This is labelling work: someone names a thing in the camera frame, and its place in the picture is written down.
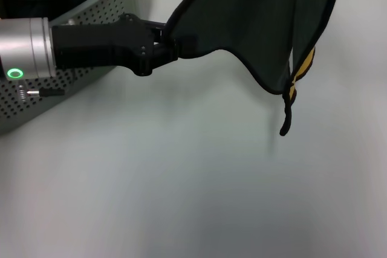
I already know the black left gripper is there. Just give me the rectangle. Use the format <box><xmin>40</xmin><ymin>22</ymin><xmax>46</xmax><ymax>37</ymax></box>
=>
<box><xmin>51</xmin><ymin>13</ymin><xmax>198</xmax><ymax>77</ymax></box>

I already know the dark green yellow-backed towel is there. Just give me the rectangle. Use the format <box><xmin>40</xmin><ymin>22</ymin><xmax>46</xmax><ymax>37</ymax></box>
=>
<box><xmin>164</xmin><ymin>0</ymin><xmax>346</xmax><ymax>137</ymax></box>

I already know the grey perforated storage box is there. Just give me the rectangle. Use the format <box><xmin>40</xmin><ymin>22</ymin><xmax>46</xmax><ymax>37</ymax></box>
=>
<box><xmin>0</xmin><ymin>0</ymin><xmax>143</xmax><ymax>135</ymax></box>

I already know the black and yellow towel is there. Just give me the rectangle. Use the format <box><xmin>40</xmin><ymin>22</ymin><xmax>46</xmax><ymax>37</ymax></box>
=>
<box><xmin>0</xmin><ymin>0</ymin><xmax>101</xmax><ymax>21</ymax></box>

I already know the left gripper cable with plug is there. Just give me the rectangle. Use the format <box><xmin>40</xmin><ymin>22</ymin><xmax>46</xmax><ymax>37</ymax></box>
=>
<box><xmin>18</xmin><ymin>83</ymin><xmax>66</xmax><ymax>102</ymax></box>

